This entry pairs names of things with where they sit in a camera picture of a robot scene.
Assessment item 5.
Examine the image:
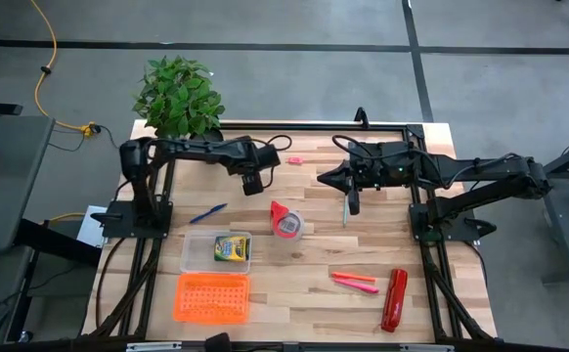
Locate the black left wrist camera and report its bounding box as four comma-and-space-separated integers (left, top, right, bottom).
241, 172, 265, 198

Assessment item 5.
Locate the blue pen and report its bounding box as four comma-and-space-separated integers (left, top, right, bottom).
188, 201, 229, 225

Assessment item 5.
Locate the orange plastic lid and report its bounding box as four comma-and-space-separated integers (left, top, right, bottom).
172, 272, 251, 326

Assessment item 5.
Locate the orange highlighter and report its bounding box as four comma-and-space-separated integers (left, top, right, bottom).
330, 271, 377, 284

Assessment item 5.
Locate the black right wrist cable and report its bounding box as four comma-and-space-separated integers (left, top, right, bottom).
331, 133, 394, 163

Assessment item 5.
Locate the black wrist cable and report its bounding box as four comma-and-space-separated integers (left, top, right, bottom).
331, 133, 394, 163
252, 133, 293, 190

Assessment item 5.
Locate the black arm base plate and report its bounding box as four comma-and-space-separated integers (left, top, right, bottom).
90, 198, 174, 241
408, 200, 499, 244

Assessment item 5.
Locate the red tape dispenser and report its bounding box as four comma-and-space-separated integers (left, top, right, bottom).
269, 199, 306, 242

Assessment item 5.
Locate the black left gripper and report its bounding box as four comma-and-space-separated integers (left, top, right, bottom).
223, 139, 283, 176

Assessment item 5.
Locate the pink highlighter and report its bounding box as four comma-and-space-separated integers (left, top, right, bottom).
332, 277, 380, 295

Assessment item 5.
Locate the grey side table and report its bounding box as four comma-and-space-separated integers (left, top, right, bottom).
0, 114, 57, 254

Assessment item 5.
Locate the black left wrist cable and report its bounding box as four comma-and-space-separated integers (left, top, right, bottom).
252, 133, 293, 190

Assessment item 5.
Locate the black aluminium rig frame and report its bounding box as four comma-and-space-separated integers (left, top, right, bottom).
81, 120, 499, 343

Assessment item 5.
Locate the red stapler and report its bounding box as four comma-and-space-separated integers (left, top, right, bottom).
380, 268, 409, 334

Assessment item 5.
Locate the green potted plant black pot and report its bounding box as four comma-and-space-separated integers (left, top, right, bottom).
131, 54, 227, 144

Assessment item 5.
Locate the clear plastic box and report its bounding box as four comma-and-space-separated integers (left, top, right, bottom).
179, 230, 253, 275

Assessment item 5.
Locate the green yellow crayon box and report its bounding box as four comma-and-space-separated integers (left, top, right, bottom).
213, 234, 252, 263

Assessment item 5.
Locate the white sheet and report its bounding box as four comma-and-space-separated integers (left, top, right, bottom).
75, 204, 109, 249

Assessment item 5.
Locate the yellow extension cable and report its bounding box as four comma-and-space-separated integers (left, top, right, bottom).
28, 0, 101, 138

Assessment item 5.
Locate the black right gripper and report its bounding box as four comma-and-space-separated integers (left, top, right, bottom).
316, 140, 416, 195

